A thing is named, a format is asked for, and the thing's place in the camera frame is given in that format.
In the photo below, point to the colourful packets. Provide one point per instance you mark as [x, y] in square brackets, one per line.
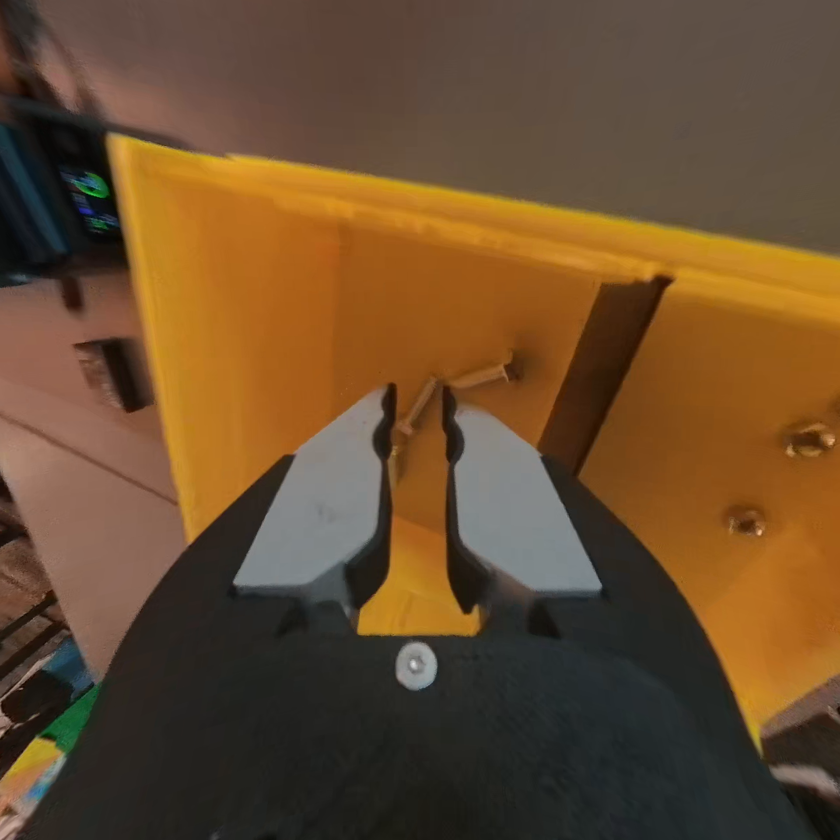
[29, 781]

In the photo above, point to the silver hex bolt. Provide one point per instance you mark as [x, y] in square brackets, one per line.
[417, 407]
[485, 374]

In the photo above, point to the yellow plastic bin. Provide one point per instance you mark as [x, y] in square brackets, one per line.
[262, 328]

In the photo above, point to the silver hex nut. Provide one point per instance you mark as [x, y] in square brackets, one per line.
[810, 439]
[747, 522]

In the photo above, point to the brown bin divider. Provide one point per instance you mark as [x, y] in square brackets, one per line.
[604, 367]

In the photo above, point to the black device with display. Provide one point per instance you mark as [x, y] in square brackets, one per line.
[39, 216]

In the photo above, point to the green plastic bin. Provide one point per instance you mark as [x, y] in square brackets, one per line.
[69, 718]

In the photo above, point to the small black block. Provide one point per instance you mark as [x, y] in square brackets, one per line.
[115, 374]

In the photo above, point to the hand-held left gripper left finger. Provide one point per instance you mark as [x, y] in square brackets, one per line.
[321, 518]

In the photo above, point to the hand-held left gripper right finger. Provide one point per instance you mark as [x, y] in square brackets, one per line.
[518, 518]

